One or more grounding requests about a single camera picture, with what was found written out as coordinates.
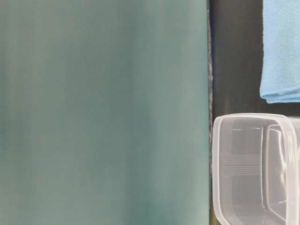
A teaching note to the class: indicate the blue folded towel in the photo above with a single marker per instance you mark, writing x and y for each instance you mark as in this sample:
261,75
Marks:
280,81

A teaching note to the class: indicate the clear plastic container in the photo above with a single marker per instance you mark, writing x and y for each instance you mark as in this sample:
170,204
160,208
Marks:
256,169

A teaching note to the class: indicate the green backdrop curtain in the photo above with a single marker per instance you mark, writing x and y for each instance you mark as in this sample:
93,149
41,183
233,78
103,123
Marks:
104,112

